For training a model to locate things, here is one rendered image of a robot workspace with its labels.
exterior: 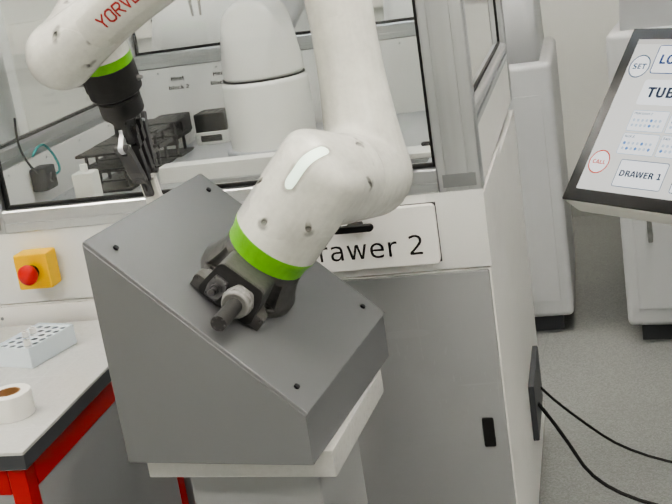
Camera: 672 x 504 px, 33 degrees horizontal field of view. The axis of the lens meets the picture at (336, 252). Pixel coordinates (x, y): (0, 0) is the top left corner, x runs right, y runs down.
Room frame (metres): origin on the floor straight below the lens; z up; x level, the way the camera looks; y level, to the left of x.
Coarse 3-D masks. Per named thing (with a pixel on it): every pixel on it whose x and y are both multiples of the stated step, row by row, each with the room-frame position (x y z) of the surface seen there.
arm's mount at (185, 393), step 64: (192, 192) 1.74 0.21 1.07; (128, 256) 1.48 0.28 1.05; (192, 256) 1.57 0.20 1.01; (128, 320) 1.45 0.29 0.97; (192, 320) 1.42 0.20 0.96; (320, 320) 1.59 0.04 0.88; (128, 384) 1.46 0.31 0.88; (192, 384) 1.42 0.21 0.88; (256, 384) 1.39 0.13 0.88; (320, 384) 1.44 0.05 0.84; (128, 448) 1.46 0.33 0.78; (192, 448) 1.43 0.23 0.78; (256, 448) 1.40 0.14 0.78; (320, 448) 1.40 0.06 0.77
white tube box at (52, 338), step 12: (36, 324) 2.06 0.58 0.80; (48, 324) 2.05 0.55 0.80; (60, 324) 2.04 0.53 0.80; (72, 324) 2.02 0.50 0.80; (36, 336) 1.99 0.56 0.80; (48, 336) 1.99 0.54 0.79; (60, 336) 1.99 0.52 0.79; (72, 336) 2.02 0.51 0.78; (0, 348) 1.95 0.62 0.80; (12, 348) 1.94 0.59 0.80; (24, 348) 1.92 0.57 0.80; (36, 348) 1.94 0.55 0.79; (48, 348) 1.96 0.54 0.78; (60, 348) 1.99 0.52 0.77; (0, 360) 1.95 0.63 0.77; (12, 360) 1.94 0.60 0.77; (24, 360) 1.93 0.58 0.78; (36, 360) 1.93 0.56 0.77
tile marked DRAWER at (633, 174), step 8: (624, 160) 1.72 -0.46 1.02; (632, 160) 1.71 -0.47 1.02; (640, 160) 1.69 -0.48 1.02; (624, 168) 1.71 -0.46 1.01; (632, 168) 1.70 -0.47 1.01; (640, 168) 1.68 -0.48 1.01; (648, 168) 1.67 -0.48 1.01; (656, 168) 1.66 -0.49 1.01; (664, 168) 1.65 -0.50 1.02; (616, 176) 1.71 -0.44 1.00; (624, 176) 1.70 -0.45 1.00; (632, 176) 1.69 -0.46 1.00; (640, 176) 1.67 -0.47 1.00; (648, 176) 1.66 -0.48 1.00; (656, 176) 1.65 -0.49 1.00; (664, 176) 1.64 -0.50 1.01; (616, 184) 1.70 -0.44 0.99; (624, 184) 1.69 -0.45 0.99; (632, 184) 1.68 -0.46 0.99; (640, 184) 1.66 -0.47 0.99; (648, 184) 1.65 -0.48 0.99; (656, 184) 1.64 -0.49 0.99
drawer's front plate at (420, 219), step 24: (384, 216) 2.01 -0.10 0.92; (408, 216) 2.00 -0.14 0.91; (432, 216) 1.99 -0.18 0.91; (336, 240) 2.03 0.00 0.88; (360, 240) 2.02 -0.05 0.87; (384, 240) 2.01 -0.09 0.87; (408, 240) 2.00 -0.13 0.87; (432, 240) 1.99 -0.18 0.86; (336, 264) 2.03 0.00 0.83; (360, 264) 2.02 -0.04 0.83; (384, 264) 2.01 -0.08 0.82; (408, 264) 2.00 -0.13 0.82
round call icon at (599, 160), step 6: (594, 150) 1.78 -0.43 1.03; (600, 150) 1.77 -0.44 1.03; (606, 150) 1.76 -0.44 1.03; (612, 150) 1.75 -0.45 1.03; (594, 156) 1.77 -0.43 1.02; (600, 156) 1.76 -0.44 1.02; (606, 156) 1.75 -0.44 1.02; (588, 162) 1.77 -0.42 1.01; (594, 162) 1.76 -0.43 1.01; (600, 162) 1.75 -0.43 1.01; (606, 162) 1.74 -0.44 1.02; (588, 168) 1.76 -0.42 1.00; (594, 168) 1.75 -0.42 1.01; (600, 168) 1.75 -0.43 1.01; (606, 168) 1.74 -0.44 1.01; (600, 174) 1.74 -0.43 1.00
